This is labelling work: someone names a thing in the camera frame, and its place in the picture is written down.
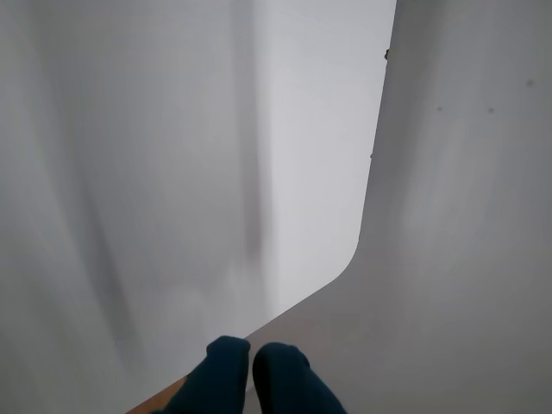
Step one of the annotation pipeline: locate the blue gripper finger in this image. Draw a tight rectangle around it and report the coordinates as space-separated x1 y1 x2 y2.
150 335 252 414
252 342 350 414

